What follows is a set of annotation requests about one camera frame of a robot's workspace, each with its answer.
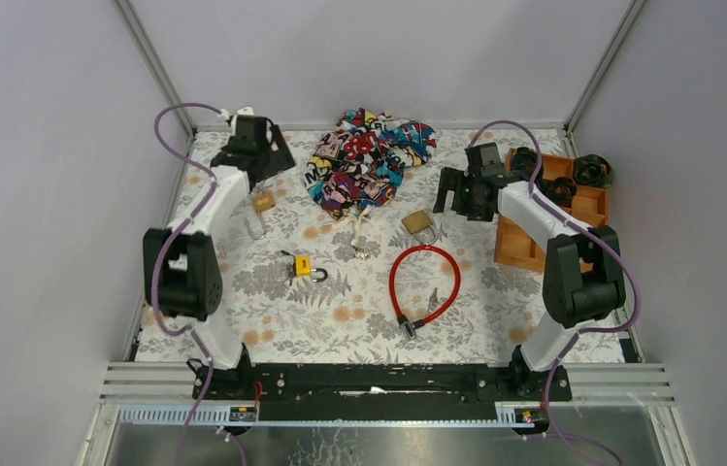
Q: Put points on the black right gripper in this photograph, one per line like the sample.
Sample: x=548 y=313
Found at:
x=453 y=181

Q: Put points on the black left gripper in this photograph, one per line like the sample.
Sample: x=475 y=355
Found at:
x=267 y=157

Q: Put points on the brass padlock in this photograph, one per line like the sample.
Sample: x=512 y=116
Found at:
x=421 y=227
x=255 y=224

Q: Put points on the silver padlock key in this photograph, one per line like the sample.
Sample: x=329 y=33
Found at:
x=359 y=252

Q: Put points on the red cable lock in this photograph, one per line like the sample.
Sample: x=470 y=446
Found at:
x=410 y=280

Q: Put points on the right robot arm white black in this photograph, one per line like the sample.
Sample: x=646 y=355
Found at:
x=583 y=279

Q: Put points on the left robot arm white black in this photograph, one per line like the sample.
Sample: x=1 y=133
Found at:
x=184 y=285

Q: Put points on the dark rolled fabric top left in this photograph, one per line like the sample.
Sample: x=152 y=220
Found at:
x=523 y=161

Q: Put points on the dark rolled fabric small centre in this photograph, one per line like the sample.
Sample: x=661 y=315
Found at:
x=561 y=191

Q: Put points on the colourful comic print cloth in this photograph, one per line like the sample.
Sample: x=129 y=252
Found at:
x=363 y=161

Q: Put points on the orange wooden compartment tray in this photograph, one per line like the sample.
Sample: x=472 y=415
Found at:
x=514 y=247

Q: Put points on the yellow small padlock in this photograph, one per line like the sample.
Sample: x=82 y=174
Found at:
x=302 y=268

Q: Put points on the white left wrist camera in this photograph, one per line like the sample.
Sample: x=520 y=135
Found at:
x=230 y=118

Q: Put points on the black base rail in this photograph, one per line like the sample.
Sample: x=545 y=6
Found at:
x=378 y=392

